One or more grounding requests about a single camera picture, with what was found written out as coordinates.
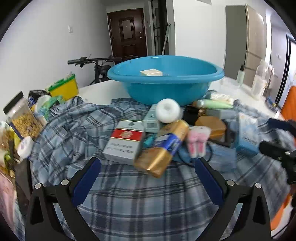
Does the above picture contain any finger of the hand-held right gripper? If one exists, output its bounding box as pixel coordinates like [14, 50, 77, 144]
[259, 141, 296, 163]
[268, 118, 296, 138]

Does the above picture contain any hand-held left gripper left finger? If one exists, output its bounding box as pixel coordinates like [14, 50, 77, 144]
[25, 157, 102, 241]

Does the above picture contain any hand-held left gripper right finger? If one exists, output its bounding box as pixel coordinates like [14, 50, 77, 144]
[195, 157, 271, 241]

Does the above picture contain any light blue box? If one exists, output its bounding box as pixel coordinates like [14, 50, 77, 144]
[235, 112, 260, 156]

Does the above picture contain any red and white box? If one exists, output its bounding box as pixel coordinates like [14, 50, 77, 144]
[102, 119, 145, 165]

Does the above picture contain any teal box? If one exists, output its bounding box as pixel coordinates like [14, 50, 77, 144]
[143, 103, 162, 133]

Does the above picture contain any blue plastic basin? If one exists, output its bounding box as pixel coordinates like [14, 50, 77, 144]
[107, 55, 225, 107]

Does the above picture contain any white desktop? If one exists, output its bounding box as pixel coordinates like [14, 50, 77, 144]
[77, 76, 281, 118]

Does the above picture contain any orange chair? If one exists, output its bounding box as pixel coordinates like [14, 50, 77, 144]
[270, 85, 296, 232]

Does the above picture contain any pink bottles pack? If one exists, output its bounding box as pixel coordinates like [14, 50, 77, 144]
[187, 126, 211, 158]

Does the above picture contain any blue plaid cloth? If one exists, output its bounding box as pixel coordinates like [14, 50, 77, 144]
[14, 91, 294, 241]

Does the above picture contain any clear plastic bottle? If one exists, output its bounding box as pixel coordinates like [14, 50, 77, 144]
[251, 60, 271, 100]

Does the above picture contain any brown hexagonal box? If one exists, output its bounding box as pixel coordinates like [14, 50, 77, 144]
[195, 116, 227, 141]

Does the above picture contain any small bottle with black cap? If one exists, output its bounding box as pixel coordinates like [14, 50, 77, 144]
[236, 64, 245, 87]

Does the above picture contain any cream packet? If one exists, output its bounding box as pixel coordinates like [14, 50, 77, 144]
[209, 92, 234, 104]

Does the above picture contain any green tube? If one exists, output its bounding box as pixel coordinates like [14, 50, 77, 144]
[196, 99, 234, 109]

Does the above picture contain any white round jar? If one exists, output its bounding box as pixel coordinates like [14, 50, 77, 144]
[17, 136, 35, 159]

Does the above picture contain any green tissue packet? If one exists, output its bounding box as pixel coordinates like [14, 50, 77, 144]
[37, 95, 66, 116]

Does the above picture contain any yellow snack packet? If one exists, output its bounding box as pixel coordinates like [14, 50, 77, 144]
[0, 122, 21, 163]

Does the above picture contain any grey refrigerator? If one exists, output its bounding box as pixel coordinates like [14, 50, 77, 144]
[223, 4, 267, 86]

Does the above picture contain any clear jar with yellow contents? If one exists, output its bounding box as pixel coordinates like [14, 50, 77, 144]
[3, 91, 44, 141]

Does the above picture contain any yellow box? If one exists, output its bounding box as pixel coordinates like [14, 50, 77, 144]
[47, 74, 79, 101]

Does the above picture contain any black bicycle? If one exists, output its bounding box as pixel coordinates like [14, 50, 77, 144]
[68, 54, 123, 86]

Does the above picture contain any dark brown door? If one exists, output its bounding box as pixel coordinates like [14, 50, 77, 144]
[107, 8, 148, 61]

